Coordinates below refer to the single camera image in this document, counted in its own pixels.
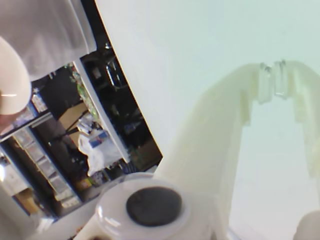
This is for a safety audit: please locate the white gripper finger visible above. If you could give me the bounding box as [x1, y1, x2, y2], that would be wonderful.
[273, 59, 320, 181]
[155, 62, 273, 240]

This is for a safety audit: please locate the googly eye sticker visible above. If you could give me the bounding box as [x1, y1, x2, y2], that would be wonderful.
[96, 174, 192, 237]

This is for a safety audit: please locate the white plastic bag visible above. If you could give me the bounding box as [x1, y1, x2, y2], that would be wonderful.
[78, 129, 123, 176]

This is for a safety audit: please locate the tan cardboard board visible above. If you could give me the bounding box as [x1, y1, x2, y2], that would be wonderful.
[58, 102, 92, 132]

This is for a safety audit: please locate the small parts drawer cabinet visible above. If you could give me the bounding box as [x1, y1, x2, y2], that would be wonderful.
[13, 127, 83, 216]

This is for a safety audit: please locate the white post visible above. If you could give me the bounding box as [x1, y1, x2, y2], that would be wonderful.
[72, 57, 131, 163]

